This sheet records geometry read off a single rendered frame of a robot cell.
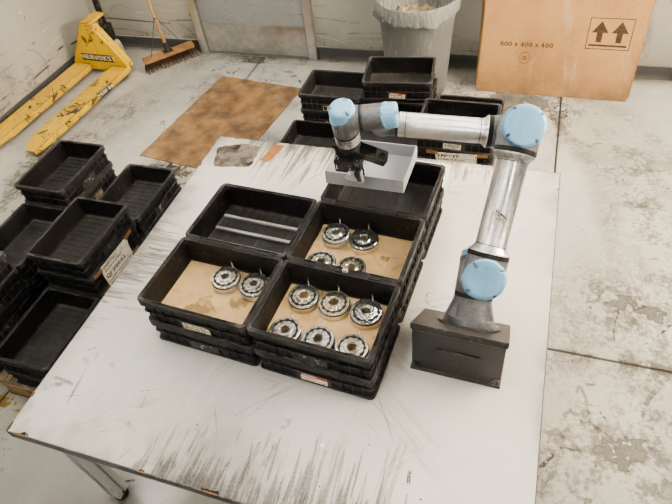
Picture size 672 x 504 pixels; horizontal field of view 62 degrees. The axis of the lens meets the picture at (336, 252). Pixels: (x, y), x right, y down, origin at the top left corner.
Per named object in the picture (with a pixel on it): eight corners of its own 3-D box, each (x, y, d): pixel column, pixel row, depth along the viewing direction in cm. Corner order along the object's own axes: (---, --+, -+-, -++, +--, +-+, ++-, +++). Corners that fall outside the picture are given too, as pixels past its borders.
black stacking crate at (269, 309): (401, 307, 183) (400, 285, 175) (372, 385, 165) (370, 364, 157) (290, 281, 196) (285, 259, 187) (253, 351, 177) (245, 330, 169)
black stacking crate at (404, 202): (444, 189, 220) (445, 166, 212) (425, 242, 202) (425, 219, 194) (349, 174, 232) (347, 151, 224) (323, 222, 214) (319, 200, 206)
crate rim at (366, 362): (401, 288, 176) (401, 283, 175) (371, 368, 158) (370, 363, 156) (286, 262, 189) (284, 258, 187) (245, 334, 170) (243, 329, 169)
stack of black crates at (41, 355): (68, 315, 283) (47, 286, 267) (119, 326, 275) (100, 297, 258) (16, 384, 258) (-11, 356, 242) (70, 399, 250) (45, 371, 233)
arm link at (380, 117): (398, 104, 166) (361, 108, 167) (396, 97, 154) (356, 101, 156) (400, 131, 166) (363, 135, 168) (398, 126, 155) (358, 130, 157)
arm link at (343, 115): (356, 115, 154) (326, 118, 155) (361, 141, 163) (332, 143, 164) (356, 93, 157) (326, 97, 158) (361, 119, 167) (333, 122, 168)
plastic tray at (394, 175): (417, 157, 198) (417, 145, 194) (403, 193, 185) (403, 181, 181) (344, 149, 206) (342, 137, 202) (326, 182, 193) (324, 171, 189)
